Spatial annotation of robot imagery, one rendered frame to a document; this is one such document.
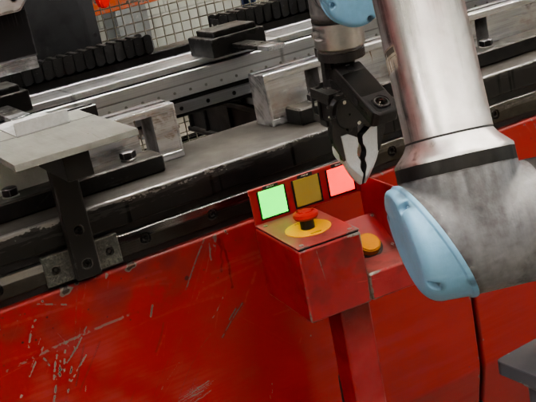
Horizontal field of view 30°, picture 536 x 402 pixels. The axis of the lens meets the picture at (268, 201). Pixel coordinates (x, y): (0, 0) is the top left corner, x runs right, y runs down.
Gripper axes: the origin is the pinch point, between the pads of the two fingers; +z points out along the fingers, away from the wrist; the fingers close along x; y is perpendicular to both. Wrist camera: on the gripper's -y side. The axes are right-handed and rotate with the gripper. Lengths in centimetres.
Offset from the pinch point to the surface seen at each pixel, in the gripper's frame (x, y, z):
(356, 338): 5.8, -1.9, 25.4
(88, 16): 16, 85, -18
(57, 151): 43.7, 4.3, -16.0
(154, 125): 22.3, 29.7, -7.8
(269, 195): 11.8, 10.0, 2.3
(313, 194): 4.2, 9.8, 4.4
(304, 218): 10.8, 0.0, 3.4
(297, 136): 0.9, 20.1, -2.1
